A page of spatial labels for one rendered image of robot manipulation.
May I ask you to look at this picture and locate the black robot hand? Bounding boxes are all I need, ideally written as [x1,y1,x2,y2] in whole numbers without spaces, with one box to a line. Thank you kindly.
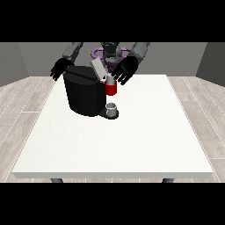
[49,57,76,82]
[111,54,139,86]

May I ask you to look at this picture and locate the red pod holder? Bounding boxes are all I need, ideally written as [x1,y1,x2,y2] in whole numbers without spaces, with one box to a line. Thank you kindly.
[105,80,118,97]

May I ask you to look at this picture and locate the pale grey machine lid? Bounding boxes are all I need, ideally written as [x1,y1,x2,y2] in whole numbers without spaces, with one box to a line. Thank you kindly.
[90,57,108,81]

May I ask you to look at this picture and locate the black coffee machine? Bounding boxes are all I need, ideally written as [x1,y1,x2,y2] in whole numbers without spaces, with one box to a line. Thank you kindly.
[62,64,120,120]

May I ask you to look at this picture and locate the grey robot trunk purple rings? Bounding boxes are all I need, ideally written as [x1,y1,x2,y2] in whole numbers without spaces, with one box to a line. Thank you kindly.
[91,42,132,73]

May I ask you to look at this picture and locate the small grey cup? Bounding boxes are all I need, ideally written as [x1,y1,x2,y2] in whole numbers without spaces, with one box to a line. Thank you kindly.
[105,102,119,117]

